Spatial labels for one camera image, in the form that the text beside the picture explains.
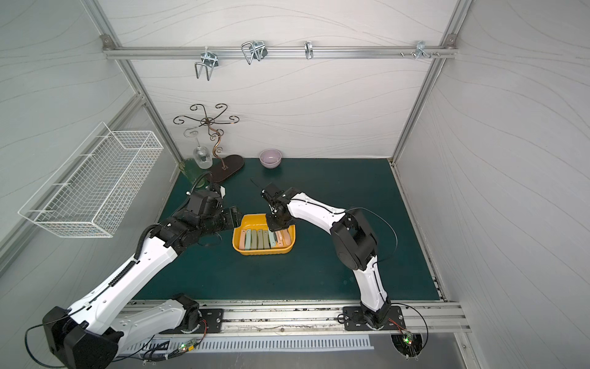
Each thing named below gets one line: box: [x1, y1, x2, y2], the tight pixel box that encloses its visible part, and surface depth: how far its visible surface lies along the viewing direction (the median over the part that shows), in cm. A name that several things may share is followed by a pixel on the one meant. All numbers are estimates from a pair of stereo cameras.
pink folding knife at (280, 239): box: [275, 230, 284, 247], surface depth 88 cm
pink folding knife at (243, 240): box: [239, 229, 246, 251], surface depth 93 cm
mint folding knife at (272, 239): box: [268, 229, 276, 248], surface depth 93 cm
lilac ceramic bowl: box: [258, 148, 282, 169], surface depth 117 cm
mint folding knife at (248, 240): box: [245, 229, 252, 251], surface depth 93 cm
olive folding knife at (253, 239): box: [251, 229, 258, 250], surface depth 93 cm
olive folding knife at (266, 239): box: [262, 229, 271, 250], surface depth 93 cm
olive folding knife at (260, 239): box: [256, 229, 265, 250], surface depth 92 cm
